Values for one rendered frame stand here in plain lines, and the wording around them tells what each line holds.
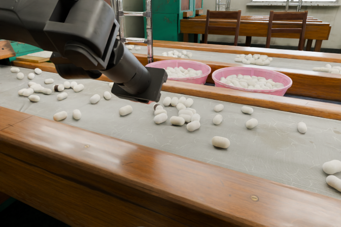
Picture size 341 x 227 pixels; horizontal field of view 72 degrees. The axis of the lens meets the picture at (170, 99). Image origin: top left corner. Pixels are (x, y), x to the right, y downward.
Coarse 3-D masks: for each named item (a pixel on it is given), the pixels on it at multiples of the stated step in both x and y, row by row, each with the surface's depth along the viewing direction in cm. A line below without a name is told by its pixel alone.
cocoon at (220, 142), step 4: (216, 136) 48; (212, 140) 48; (216, 140) 47; (220, 140) 47; (224, 140) 47; (228, 140) 47; (216, 144) 47; (220, 144) 47; (224, 144) 47; (228, 144) 47
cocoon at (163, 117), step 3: (159, 114) 57; (162, 114) 57; (165, 114) 58; (156, 117) 56; (159, 117) 56; (162, 117) 57; (165, 117) 57; (156, 120) 56; (159, 120) 56; (162, 120) 57; (165, 120) 58; (159, 123) 57
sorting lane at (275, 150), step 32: (0, 96) 73; (192, 96) 73; (96, 128) 55; (128, 128) 55; (160, 128) 55; (224, 128) 55; (256, 128) 55; (288, 128) 55; (320, 128) 55; (224, 160) 44; (256, 160) 44; (288, 160) 44; (320, 160) 44; (320, 192) 37
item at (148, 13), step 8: (120, 0) 106; (120, 8) 107; (120, 16) 108; (144, 16) 104; (120, 24) 109; (120, 32) 111; (152, 32) 105; (128, 40) 111; (136, 40) 110; (144, 40) 108; (152, 40) 106; (152, 48) 108; (152, 56) 109
